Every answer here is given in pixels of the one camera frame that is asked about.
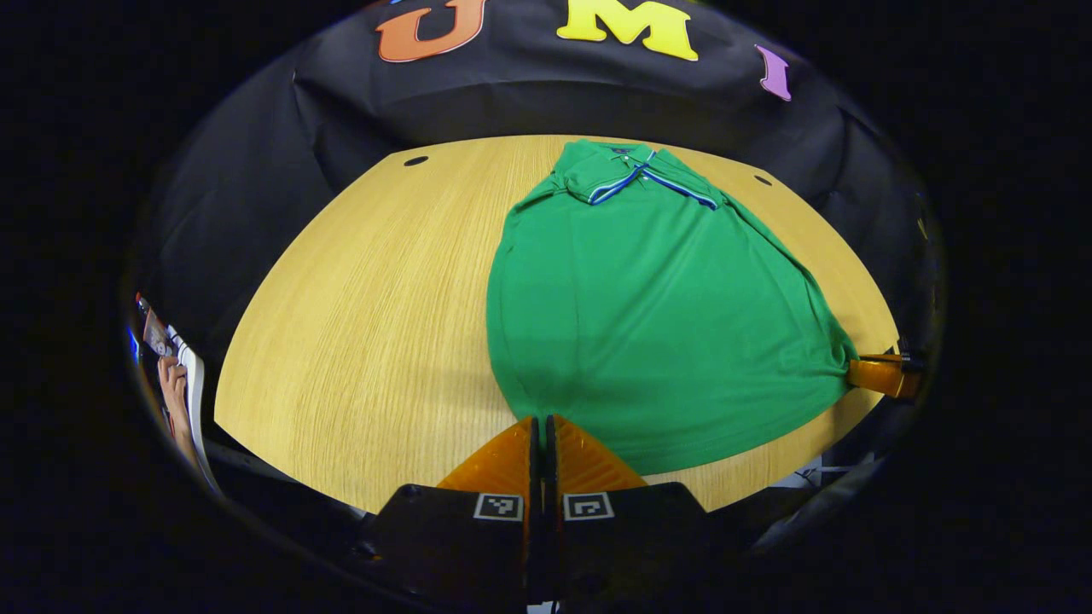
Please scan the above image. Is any green T-shirt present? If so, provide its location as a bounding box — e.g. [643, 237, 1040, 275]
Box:
[486, 139, 859, 477]

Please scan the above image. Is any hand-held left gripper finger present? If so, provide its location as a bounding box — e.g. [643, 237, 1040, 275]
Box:
[354, 415, 544, 611]
[543, 415, 726, 611]

